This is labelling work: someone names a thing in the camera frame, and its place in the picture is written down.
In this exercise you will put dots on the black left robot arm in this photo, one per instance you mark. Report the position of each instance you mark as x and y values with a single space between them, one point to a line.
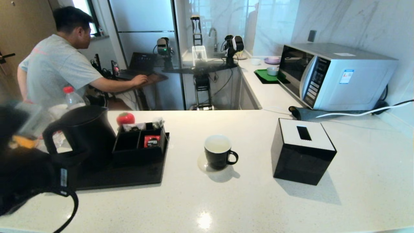
22 174

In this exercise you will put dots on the person in grey t-shirt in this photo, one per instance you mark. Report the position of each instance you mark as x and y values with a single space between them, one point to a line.
58 71

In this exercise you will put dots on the black compartment organizer box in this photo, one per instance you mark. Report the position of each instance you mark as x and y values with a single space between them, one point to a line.
136 156

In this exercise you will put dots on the small grey bowl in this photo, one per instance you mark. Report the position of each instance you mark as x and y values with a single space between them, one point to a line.
272 72

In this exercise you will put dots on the silver microwave oven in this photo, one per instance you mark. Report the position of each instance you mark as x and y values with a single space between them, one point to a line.
355 84

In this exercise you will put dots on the black electric kettle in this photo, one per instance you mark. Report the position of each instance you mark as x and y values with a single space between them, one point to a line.
87 136

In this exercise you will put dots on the small white bowl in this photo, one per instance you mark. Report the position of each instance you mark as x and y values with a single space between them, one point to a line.
255 61

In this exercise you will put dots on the round translucent coaster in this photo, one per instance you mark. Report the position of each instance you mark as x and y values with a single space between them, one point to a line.
201 165

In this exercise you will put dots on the white tea bag packet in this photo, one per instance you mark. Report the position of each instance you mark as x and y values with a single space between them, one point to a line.
133 127

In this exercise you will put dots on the window with dark frame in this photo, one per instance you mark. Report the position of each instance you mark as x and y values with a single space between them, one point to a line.
79 3

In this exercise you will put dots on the black rectangular serving tray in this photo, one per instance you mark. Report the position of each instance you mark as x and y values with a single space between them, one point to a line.
129 176

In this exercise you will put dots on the white kitchen cabinet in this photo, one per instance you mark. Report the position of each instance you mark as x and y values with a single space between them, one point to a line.
247 97

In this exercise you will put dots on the black teleoperation rig stand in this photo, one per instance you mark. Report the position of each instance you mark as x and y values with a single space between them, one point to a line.
202 85

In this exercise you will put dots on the black upright frame device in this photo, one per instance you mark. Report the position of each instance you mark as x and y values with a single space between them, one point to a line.
196 31

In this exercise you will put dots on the red coffee sachet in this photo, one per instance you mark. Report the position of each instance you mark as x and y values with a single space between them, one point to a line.
152 141

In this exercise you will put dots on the chrome kitchen faucet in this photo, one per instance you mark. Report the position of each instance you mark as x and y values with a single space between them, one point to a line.
213 34

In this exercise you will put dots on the black laptop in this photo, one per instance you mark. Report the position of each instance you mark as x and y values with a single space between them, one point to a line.
142 60

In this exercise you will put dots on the orange round object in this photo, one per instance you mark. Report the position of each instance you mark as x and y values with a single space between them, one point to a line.
22 141

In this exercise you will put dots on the dark wall socket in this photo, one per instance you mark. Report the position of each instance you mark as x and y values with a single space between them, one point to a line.
312 36

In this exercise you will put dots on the black mug white inside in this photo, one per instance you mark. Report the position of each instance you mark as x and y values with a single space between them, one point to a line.
217 160

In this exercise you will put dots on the small yellow cup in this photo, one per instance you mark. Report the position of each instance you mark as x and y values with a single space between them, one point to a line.
241 55

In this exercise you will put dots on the green plastic tray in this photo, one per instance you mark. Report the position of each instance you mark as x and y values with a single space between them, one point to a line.
262 75

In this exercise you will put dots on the black handheld teleoperation rig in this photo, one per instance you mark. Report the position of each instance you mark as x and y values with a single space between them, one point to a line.
103 68

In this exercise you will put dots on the clear wrapped packet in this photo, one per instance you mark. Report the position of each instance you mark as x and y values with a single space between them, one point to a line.
158 123

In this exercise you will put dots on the silver refrigerator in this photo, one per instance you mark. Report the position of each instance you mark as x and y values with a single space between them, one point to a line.
145 19

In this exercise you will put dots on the black tissue box white lid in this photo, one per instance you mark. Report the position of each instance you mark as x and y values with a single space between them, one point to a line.
300 165

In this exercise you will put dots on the purple plate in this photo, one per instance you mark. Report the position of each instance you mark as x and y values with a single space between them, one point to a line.
272 60

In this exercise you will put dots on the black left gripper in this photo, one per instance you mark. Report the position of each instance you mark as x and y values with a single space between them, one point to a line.
64 174

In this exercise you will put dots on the clear water bottle red cap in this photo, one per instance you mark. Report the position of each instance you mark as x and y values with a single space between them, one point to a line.
30 119
73 98

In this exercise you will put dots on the red tomato-shaped timer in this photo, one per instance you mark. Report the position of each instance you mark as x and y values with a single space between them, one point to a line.
125 118

